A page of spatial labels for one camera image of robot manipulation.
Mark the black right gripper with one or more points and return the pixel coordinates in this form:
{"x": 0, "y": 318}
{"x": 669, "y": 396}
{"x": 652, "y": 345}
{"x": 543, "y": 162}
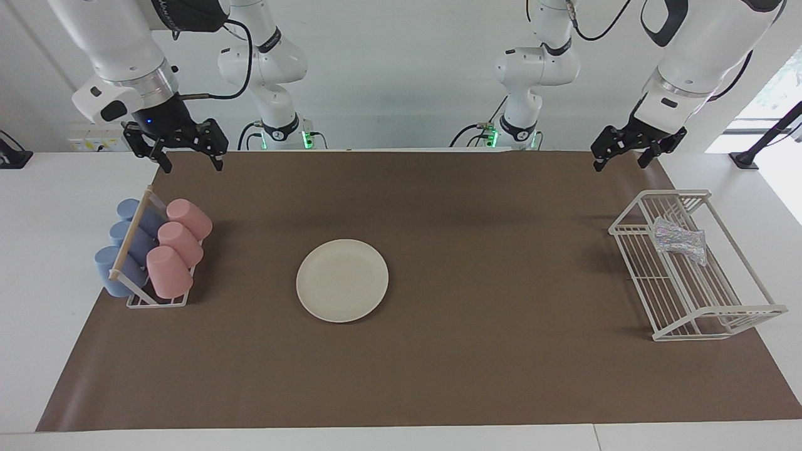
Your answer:
{"x": 166, "y": 119}

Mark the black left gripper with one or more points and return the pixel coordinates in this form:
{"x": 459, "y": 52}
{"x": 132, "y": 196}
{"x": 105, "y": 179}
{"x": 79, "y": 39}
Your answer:
{"x": 651, "y": 125}

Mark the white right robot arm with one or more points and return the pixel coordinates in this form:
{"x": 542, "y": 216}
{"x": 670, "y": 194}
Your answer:
{"x": 119, "y": 37}

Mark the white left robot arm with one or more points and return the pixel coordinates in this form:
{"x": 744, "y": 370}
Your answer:
{"x": 702, "y": 50}

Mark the cream round plate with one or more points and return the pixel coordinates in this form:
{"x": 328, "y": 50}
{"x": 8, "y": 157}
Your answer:
{"x": 342, "y": 280}

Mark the pink plastic cup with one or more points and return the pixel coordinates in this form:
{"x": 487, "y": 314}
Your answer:
{"x": 188, "y": 218}
{"x": 180, "y": 243}
{"x": 169, "y": 272}

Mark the blue plastic cup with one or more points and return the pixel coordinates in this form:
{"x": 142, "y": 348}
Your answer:
{"x": 128, "y": 208}
{"x": 122, "y": 233}
{"x": 109, "y": 269}

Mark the black angled stand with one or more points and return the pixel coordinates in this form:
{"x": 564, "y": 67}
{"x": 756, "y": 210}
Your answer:
{"x": 745, "y": 158}

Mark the black table clamp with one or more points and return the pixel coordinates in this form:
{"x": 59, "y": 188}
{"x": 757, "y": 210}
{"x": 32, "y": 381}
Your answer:
{"x": 12, "y": 156}

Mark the brown table mat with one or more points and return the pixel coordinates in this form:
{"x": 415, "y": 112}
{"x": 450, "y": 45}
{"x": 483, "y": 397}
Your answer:
{"x": 438, "y": 376}

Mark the white wall outlet box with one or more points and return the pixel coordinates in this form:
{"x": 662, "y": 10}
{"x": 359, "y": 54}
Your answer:
{"x": 88, "y": 143}

